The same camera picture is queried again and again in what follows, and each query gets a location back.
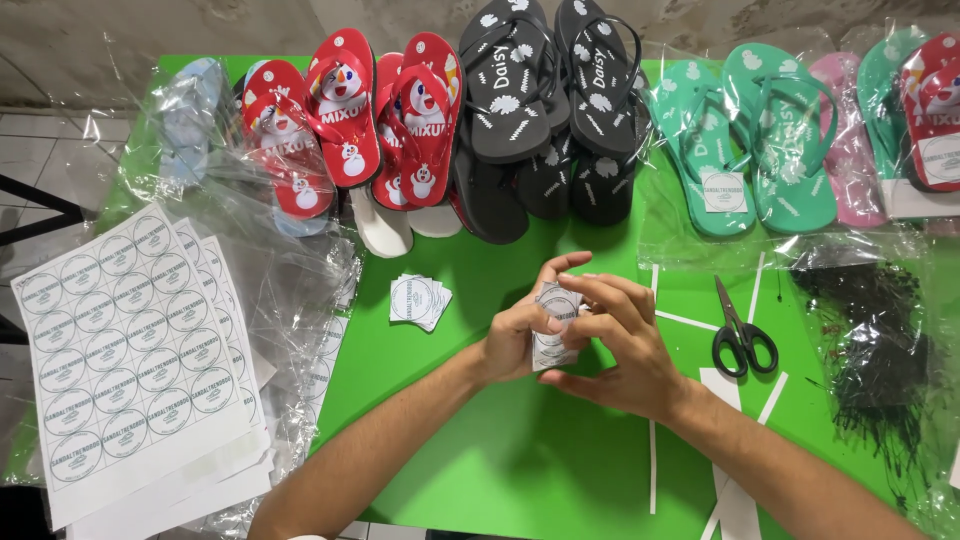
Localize person's left hand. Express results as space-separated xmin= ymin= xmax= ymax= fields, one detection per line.
xmin=480 ymin=251 xmax=594 ymax=387

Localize person's right hand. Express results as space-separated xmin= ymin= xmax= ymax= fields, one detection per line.
xmin=536 ymin=271 xmax=693 ymax=423

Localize bundle of round-print labels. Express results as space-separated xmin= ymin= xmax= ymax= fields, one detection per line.
xmin=531 ymin=281 xmax=588 ymax=373

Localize small pile of cut labels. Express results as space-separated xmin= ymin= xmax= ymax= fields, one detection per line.
xmin=388 ymin=273 xmax=454 ymax=333

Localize black scissors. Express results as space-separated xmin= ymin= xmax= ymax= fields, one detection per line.
xmin=711 ymin=274 xmax=780 ymax=378

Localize white-soled flip-flop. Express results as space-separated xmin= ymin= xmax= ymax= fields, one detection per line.
xmin=407 ymin=201 xmax=464 ymax=240
xmin=348 ymin=183 xmax=415 ymax=260

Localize black flower-print flip-flop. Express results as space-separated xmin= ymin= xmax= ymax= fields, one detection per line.
xmin=569 ymin=146 xmax=640 ymax=228
xmin=553 ymin=0 xmax=644 ymax=159
xmin=452 ymin=112 xmax=531 ymax=246
xmin=516 ymin=127 xmax=577 ymax=222
xmin=458 ymin=0 xmax=554 ymax=165

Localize large white paper offcut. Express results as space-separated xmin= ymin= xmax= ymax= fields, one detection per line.
xmin=697 ymin=366 xmax=765 ymax=540

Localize clear bag over green flip-flops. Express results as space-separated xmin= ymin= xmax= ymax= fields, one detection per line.
xmin=636 ymin=22 xmax=960 ymax=273

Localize red snowman flip-flop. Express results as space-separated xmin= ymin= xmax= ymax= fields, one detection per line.
xmin=303 ymin=27 xmax=383 ymax=189
xmin=240 ymin=59 xmax=336 ymax=221
xmin=396 ymin=31 xmax=465 ymax=210
xmin=370 ymin=51 xmax=412 ymax=212

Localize green flip-flop with label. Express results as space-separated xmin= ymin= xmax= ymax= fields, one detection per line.
xmin=645 ymin=59 xmax=758 ymax=239

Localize bag of black tag fasteners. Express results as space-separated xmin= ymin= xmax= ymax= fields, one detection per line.
xmin=787 ymin=243 xmax=935 ymax=515

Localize heap of clear plastic bags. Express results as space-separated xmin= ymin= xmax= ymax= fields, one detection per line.
xmin=93 ymin=56 xmax=365 ymax=530

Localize green flower-print flip-flop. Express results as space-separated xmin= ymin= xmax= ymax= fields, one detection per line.
xmin=721 ymin=42 xmax=840 ymax=234

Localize pink flip-flop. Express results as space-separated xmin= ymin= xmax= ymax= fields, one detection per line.
xmin=807 ymin=51 xmax=889 ymax=229

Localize green flip-flop in bag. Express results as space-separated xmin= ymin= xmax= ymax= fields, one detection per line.
xmin=856 ymin=26 xmax=933 ymax=183

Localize stack of uncut label sheets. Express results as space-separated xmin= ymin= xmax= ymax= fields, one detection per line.
xmin=10 ymin=202 xmax=276 ymax=540

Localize light blue flip-flop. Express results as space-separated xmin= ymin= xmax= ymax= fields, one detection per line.
xmin=159 ymin=57 xmax=228 ymax=186

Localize red labelled flip-flop in bag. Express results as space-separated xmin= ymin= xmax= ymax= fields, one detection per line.
xmin=899 ymin=31 xmax=960 ymax=194

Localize black metal frame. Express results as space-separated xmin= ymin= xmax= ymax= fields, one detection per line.
xmin=0 ymin=173 xmax=85 ymax=346

